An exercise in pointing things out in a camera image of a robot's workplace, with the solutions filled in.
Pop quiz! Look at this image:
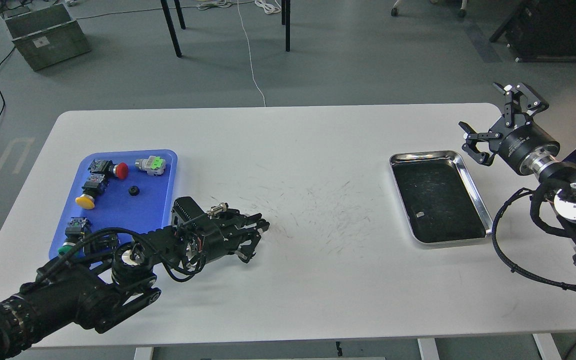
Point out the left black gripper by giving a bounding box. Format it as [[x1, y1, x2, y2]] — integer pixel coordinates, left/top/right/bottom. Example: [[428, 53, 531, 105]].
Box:
[[188, 213, 270, 265]]

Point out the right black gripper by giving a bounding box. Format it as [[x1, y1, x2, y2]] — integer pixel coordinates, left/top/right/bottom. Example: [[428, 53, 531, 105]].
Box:
[[458, 82, 561, 176]]

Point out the small black gear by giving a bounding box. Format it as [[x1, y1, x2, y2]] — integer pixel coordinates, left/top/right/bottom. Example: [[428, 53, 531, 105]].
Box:
[[128, 186, 140, 197]]

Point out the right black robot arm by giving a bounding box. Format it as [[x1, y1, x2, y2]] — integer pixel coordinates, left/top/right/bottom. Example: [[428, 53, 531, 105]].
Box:
[[459, 82, 576, 292]]

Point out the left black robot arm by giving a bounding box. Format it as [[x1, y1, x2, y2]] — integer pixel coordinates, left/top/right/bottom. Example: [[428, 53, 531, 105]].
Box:
[[0, 210, 270, 360]]

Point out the grey green connector part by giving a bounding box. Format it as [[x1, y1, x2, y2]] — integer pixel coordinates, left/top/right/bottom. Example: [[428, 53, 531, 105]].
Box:
[[134, 155, 167, 176]]

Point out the black equipment cart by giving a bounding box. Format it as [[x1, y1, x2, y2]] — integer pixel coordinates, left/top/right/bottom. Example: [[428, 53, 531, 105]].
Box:
[[489, 0, 576, 62]]

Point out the silver metal tray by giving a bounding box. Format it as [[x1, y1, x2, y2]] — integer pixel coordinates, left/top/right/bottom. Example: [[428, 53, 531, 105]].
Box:
[[389, 150, 492, 248]]

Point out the blue plastic tray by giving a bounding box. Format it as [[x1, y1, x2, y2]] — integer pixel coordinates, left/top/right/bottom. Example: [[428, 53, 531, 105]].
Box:
[[48, 149, 178, 259]]

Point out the black table leg pair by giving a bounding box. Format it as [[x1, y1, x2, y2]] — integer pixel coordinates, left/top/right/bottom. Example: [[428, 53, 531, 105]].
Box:
[[280, 0, 291, 53]]

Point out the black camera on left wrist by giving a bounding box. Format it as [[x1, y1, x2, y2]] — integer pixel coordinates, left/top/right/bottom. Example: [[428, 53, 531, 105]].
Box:
[[170, 196, 229, 230]]

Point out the black switch block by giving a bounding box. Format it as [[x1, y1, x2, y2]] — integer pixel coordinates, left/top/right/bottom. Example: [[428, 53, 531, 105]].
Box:
[[84, 234, 120, 255]]

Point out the red push button switch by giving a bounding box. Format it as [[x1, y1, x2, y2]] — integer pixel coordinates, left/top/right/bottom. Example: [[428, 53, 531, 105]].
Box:
[[87, 159, 130, 180]]

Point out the yellow push button switch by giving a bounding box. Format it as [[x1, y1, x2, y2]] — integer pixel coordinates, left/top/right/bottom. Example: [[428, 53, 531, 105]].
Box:
[[75, 173, 109, 210]]

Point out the green push button switch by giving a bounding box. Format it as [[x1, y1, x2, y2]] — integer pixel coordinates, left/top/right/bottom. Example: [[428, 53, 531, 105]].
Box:
[[57, 216, 92, 256]]

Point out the white floor cable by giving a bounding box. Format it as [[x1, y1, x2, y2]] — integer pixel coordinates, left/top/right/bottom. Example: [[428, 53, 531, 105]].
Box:
[[197, 0, 283, 107]]

